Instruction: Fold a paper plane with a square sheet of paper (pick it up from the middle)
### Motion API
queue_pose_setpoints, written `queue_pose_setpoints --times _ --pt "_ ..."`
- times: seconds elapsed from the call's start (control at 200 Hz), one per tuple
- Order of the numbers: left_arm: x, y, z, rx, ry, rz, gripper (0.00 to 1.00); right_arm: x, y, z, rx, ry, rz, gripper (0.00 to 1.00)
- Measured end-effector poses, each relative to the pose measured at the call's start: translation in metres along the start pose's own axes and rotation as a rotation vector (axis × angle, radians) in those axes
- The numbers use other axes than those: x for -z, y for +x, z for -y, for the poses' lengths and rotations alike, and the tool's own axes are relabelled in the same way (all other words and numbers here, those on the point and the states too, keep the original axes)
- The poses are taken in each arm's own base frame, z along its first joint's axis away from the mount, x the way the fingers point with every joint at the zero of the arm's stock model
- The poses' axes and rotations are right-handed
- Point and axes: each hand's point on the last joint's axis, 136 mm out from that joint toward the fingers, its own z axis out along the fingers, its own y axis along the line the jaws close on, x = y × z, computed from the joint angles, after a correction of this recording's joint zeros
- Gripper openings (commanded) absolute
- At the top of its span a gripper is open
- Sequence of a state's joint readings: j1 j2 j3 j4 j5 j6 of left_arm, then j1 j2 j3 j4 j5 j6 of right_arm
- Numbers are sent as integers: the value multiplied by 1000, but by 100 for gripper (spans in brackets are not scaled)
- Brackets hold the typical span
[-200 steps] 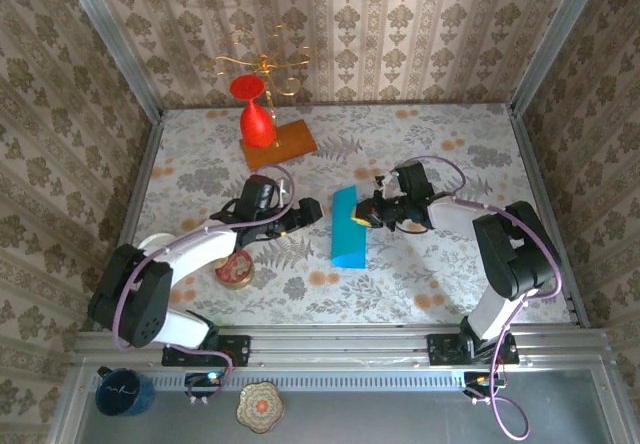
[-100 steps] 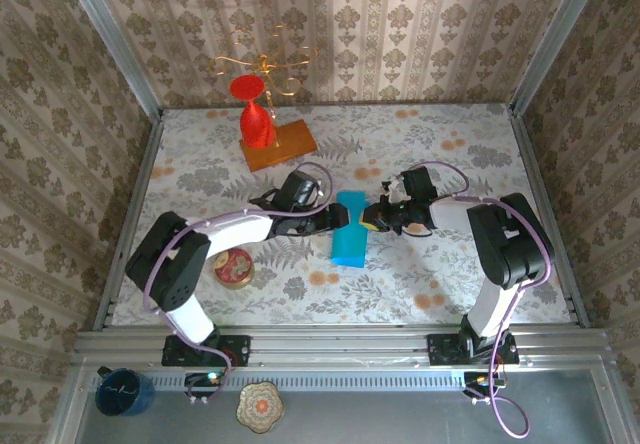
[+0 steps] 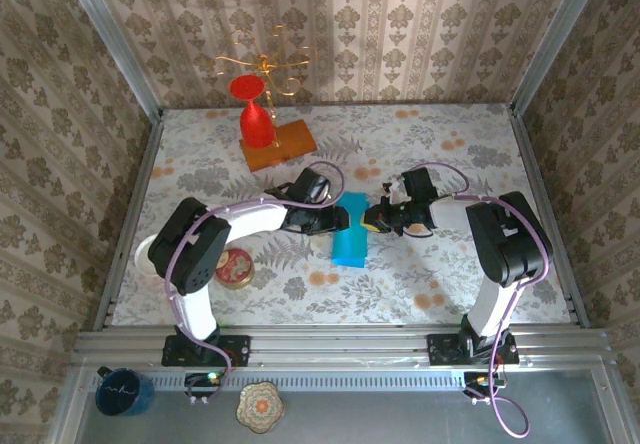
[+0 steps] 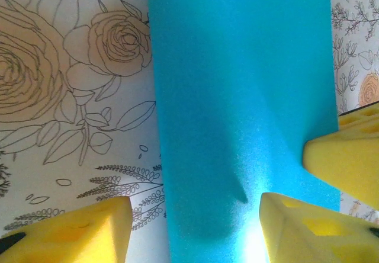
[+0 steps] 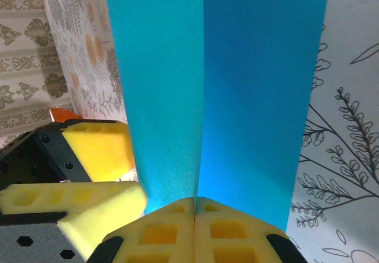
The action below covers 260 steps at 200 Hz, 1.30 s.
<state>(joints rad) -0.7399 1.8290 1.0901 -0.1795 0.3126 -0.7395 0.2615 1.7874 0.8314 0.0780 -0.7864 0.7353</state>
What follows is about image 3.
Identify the aluminium corner post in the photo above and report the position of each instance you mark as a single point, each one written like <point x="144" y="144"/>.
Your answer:
<point x="555" y="39"/>
<point x="110" y="29"/>

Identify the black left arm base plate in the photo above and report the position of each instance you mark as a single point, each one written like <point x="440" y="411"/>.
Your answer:
<point x="235" y="349"/>

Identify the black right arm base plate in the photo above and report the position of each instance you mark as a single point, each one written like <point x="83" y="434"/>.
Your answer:
<point x="442" y="349"/>

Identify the aluminium front rail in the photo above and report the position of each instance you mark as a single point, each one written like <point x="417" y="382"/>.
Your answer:
<point x="340" y="349"/>

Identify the dark blue mug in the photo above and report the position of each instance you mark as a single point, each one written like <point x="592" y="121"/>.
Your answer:
<point x="125" y="394"/>

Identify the red wine glass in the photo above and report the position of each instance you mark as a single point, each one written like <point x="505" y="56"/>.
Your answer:
<point x="256" y="124"/>

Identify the aluminium table side rail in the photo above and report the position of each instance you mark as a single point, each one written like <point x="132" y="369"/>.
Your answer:
<point x="550" y="219"/>
<point x="130" y="219"/>

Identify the white bowl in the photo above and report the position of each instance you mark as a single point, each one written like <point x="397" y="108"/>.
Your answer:
<point x="142" y="259"/>

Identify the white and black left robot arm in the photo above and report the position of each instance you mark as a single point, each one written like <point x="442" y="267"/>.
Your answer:
<point x="250" y="221"/>

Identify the grey metal shelf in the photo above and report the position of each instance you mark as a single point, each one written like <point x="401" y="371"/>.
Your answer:
<point x="375" y="414"/>

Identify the floral table cover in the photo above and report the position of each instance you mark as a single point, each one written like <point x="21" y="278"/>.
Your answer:
<point x="350" y="294"/>

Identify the small black connector board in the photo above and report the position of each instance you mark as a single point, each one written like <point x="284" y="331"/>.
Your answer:
<point x="202" y="381"/>
<point x="480" y="383"/>

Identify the blue cloth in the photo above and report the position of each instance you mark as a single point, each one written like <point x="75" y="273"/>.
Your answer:
<point x="350" y="251"/>

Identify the orange wooden rack base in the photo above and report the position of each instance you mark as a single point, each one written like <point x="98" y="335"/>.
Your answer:
<point x="295" y="141"/>

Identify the round red floral tin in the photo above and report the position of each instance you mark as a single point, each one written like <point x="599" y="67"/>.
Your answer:
<point x="237" y="269"/>

